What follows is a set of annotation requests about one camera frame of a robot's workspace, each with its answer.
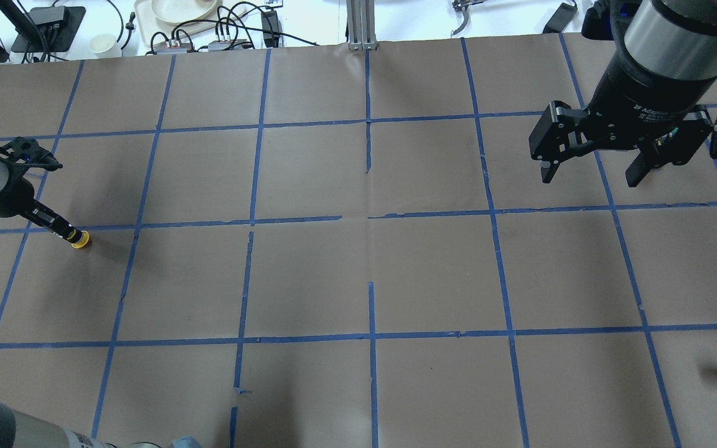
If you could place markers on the black power adapter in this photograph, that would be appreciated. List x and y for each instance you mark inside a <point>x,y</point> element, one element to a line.
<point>271,27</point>

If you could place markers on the black camera stand base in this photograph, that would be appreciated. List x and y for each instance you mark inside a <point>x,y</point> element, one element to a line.
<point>53,28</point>

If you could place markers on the white paper cup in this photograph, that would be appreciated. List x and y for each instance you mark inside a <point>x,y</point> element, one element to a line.
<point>105,46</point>

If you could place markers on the beige plate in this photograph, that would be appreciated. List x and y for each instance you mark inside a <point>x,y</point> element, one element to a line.
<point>176,12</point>

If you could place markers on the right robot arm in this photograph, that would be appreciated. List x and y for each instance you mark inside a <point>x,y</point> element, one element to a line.
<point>648,99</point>

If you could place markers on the beige tray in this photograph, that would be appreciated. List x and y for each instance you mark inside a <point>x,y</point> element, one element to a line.
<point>148,25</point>

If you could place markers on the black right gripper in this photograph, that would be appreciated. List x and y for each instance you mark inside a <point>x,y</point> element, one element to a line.
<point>640,96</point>

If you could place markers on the aluminium frame post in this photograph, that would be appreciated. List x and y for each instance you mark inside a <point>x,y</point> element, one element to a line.
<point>361,34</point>

